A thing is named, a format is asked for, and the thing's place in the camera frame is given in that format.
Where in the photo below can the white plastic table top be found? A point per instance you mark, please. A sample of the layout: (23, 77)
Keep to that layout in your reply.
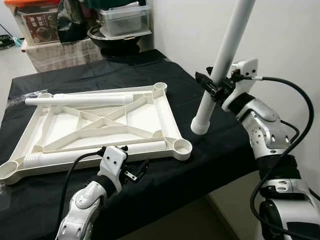
(142, 117)

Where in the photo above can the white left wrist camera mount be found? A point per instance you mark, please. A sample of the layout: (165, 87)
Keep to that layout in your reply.
(111, 160)

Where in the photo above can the black tablecloth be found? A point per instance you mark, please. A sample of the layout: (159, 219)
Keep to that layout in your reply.
(190, 170)

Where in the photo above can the dark green round lid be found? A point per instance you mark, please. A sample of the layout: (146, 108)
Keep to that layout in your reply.
(110, 3)

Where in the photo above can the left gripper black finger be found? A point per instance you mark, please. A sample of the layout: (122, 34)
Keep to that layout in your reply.
(141, 168)
(123, 148)

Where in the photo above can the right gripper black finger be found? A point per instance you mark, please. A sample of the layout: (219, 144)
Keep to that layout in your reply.
(212, 92)
(202, 79)

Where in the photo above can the clear lidded plastic container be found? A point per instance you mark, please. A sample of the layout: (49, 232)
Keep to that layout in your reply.
(125, 22)

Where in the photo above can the white plastic table leg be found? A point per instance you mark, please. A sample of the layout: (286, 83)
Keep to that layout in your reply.
(225, 45)
(75, 99)
(60, 157)

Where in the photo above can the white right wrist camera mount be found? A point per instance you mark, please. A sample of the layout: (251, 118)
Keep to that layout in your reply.
(247, 67)

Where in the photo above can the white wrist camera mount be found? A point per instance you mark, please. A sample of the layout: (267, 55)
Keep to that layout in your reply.
(247, 67)
(111, 160)

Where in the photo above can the clear plastic bag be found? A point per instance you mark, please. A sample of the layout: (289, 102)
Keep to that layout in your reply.
(20, 95)

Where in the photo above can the beige patterned cloth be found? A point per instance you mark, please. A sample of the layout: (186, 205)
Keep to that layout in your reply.
(55, 56)

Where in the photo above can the shiny black plastic bag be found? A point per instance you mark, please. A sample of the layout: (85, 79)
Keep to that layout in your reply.
(72, 22)

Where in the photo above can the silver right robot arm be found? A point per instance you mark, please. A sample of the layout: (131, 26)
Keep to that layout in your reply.
(265, 130)

